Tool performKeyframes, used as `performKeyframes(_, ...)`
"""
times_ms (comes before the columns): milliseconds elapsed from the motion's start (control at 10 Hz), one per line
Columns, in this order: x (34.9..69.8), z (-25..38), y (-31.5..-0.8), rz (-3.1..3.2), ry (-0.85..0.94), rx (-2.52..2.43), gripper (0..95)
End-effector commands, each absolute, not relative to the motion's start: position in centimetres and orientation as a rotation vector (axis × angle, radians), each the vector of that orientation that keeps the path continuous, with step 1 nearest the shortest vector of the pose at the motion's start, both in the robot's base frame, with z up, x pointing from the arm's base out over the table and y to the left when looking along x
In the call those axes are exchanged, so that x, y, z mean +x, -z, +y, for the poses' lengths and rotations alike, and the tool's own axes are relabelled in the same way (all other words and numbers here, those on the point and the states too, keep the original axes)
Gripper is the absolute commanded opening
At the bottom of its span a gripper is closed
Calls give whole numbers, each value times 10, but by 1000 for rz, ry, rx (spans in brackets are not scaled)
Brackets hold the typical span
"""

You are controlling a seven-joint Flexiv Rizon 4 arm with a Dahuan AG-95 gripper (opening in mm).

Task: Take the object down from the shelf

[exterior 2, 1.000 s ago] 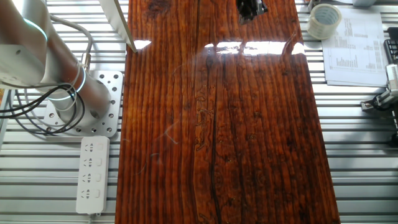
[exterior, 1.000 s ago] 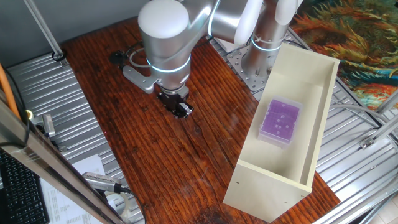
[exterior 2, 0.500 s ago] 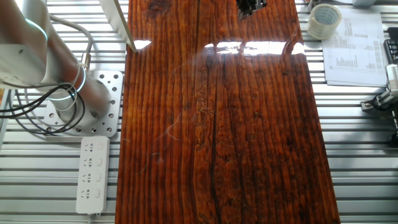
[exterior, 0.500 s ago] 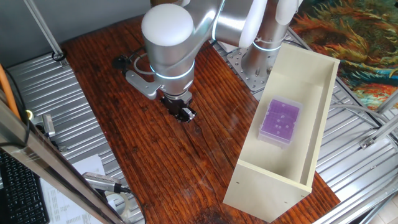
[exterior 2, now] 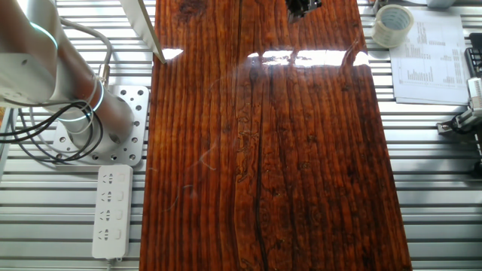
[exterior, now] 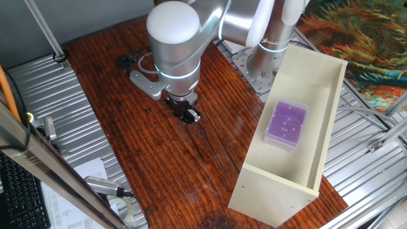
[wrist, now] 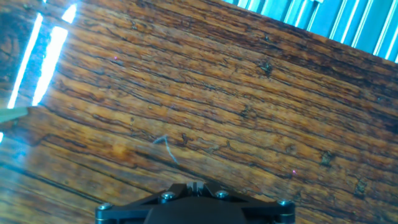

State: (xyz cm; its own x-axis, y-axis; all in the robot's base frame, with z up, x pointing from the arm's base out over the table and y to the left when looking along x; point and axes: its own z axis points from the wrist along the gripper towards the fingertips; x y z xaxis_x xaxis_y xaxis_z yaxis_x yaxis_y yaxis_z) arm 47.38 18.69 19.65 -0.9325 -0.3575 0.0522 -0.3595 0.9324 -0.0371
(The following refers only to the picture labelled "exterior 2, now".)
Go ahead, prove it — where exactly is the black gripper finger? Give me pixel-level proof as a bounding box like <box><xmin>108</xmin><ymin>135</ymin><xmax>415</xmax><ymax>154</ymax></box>
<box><xmin>300</xmin><ymin>0</ymin><xmax>323</xmax><ymax>18</ymax></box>
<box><xmin>285</xmin><ymin>0</ymin><xmax>302</xmax><ymax>24</ymax></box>

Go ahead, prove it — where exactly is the clear packing tape roll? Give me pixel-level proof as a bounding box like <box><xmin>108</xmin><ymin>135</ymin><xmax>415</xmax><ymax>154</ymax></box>
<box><xmin>371</xmin><ymin>3</ymin><xmax>415</xmax><ymax>49</ymax></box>

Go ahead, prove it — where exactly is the grey metal block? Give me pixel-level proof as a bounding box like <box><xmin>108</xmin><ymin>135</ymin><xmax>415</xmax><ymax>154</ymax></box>
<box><xmin>426</xmin><ymin>0</ymin><xmax>459</xmax><ymax>8</ymax></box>

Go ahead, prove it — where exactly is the printed paper sheet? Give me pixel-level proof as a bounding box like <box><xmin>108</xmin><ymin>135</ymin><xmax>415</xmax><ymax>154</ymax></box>
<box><xmin>389</xmin><ymin>7</ymin><xmax>471</xmax><ymax>106</ymax></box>

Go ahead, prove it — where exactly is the black keyboard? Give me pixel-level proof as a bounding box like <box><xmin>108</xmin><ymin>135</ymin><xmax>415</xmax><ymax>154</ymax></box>
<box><xmin>464</xmin><ymin>32</ymin><xmax>482</xmax><ymax>79</ymax></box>

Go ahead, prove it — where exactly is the wood-grain table board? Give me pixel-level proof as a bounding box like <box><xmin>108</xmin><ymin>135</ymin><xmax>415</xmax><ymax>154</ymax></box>
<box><xmin>139</xmin><ymin>0</ymin><xmax>413</xmax><ymax>271</ymax></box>

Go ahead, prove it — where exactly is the white power strip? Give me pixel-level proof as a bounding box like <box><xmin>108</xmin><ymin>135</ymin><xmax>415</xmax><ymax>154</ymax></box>
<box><xmin>91</xmin><ymin>164</ymin><xmax>134</xmax><ymax>271</ymax></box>

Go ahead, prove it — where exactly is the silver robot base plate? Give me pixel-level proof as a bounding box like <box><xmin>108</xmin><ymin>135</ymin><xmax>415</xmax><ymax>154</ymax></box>
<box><xmin>51</xmin><ymin>84</ymin><xmax>151</xmax><ymax>167</ymax></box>

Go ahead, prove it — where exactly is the silver exterior camera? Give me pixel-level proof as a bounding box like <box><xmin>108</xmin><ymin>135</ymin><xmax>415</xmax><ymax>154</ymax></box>
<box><xmin>466</xmin><ymin>77</ymin><xmax>482</xmax><ymax>114</ymax></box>

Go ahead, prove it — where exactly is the grey cable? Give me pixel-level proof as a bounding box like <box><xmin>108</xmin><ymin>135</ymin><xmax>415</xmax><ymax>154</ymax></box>
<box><xmin>28</xmin><ymin>17</ymin><xmax>114</xmax><ymax>159</ymax></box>

